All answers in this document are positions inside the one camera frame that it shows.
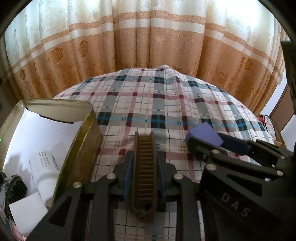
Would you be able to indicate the white cube box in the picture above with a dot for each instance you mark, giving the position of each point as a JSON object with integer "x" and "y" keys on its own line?
{"x": 27, "y": 210}

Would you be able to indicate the brown folding comb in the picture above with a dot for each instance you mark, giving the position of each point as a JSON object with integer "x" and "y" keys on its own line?
{"x": 144, "y": 176}

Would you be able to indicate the round table with plaid cloth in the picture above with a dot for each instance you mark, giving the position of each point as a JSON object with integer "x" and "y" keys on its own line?
{"x": 150, "y": 104}

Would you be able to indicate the round cookie tin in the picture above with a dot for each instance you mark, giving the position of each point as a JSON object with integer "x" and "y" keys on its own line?
{"x": 269, "y": 126}

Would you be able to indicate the cream and orange curtain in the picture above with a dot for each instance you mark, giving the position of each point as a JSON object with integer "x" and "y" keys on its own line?
{"x": 148, "y": 34}

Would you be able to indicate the white pill bottle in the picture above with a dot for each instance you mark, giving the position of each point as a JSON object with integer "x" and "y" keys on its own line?
{"x": 44, "y": 171}

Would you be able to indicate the white foam liner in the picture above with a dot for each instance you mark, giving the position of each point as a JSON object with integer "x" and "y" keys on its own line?
{"x": 30, "y": 134}

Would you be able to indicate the black toothed hair clip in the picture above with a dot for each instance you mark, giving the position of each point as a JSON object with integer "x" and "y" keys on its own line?
{"x": 16, "y": 187}

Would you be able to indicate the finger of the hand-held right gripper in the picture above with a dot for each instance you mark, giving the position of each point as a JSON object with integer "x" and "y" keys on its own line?
{"x": 233, "y": 142}
{"x": 196, "y": 146}

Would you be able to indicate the purple cube box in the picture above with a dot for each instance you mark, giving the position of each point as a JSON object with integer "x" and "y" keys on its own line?
{"x": 205, "y": 134}

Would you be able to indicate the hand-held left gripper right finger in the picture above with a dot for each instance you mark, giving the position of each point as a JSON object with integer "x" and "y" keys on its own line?
{"x": 162, "y": 180}

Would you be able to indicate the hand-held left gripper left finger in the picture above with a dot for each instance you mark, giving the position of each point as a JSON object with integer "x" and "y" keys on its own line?
{"x": 127, "y": 180}

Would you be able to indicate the brown wooden door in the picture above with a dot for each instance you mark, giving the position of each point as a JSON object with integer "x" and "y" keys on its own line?
{"x": 283, "y": 111}

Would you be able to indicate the gold metal tin box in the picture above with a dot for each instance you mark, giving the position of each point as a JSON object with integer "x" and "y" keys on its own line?
{"x": 81, "y": 148}

